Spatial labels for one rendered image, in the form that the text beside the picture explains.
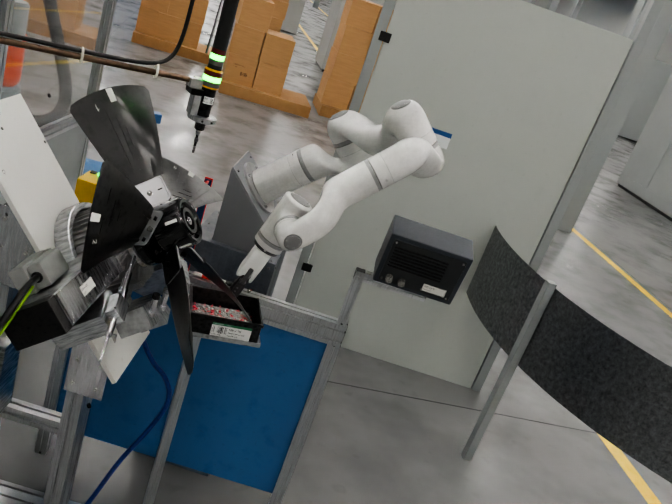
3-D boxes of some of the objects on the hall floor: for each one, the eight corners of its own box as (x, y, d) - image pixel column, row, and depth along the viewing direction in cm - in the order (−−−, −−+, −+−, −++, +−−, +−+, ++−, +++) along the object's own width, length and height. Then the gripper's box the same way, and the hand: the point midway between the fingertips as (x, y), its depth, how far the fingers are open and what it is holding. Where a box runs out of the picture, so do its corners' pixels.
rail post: (262, 521, 255) (327, 343, 227) (264, 513, 259) (328, 338, 231) (272, 524, 256) (339, 347, 227) (274, 517, 259) (340, 341, 231)
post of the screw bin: (137, 524, 236) (194, 324, 207) (138, 517, 239) (194, 319, 210) (146, 525, 237) (204, 326, 208) (147, 518, 240) (204, 321, 211)
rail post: (34, 452, 251) (72, 261, 223) (39, 445, 254) (77, 257, 226) (45, 455, 251) (84, 265, 223) (50, 448, 255) (89, 261, 226)
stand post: (25, 586, 203) (81, 322, 171) (39, 562, 212) (95, 306, 179) (40, 590, 204) (98, 328, 171) (53, 566, 212) (112, 312, 179)
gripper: (276, 261, 181) (238, 312, 187) (283, 242, 195) (248, 290, 201) (252, 245, 180) (215, 297, 186) (261, 227, 194) (226, 275, 200)
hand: (236, 288), depth 193 cm, fingers closed
